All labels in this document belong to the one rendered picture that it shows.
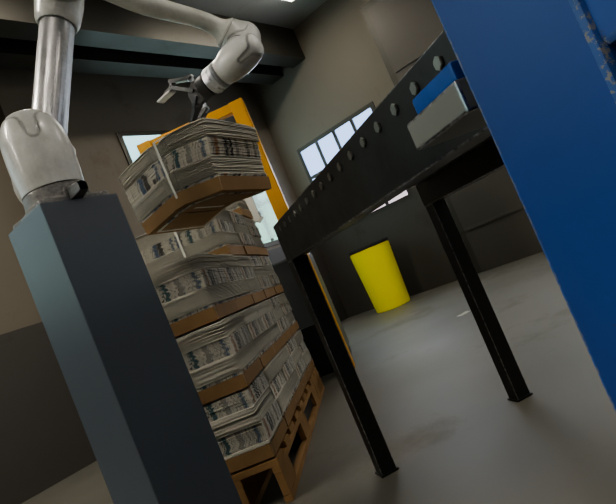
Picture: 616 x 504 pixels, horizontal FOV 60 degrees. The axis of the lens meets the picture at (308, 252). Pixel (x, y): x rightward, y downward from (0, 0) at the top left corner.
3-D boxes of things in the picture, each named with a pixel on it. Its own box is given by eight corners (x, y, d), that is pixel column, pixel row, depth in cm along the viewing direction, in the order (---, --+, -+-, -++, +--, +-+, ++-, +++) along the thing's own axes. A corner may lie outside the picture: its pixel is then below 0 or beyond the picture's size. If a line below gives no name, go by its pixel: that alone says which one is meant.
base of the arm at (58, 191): (49, 197, 119) (39, 174, 120) (12, 232, 133) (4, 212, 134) (119, 188, 134) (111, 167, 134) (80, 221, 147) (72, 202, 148)
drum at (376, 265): (421, 294, 579) (394, 233, 583) (402, 306, 544) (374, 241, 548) (386, 306, 608) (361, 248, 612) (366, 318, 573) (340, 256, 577)
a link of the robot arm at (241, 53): (231, 92, 169) (239, 74, 179) (267, 62, 162) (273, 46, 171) (206, 65, 164) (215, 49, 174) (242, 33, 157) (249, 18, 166)
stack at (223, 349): (182, 544, 168) (84, 298, 172) (255, 428, 284) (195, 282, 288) (295, 500, 164) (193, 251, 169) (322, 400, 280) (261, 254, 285)
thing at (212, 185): (183, 204, 166) (179, 191, 166) (236, 201, 192) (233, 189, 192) (222, 189, 159) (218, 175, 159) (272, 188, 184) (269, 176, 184)
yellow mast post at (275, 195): (341, 373, 333) (228, 103, 342) (342, 370, 342) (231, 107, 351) (355, 367, 332) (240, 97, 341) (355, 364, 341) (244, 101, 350)
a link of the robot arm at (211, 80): (219, 82, 166) (206, 93, 169) (236, 86, 174) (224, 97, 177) (207, 57, 167) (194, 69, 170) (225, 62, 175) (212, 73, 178)
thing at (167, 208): (147, 235, 175) (140, 224, 176) (202, 228, 200) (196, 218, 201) (177, 208, 168) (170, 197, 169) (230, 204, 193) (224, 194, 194)
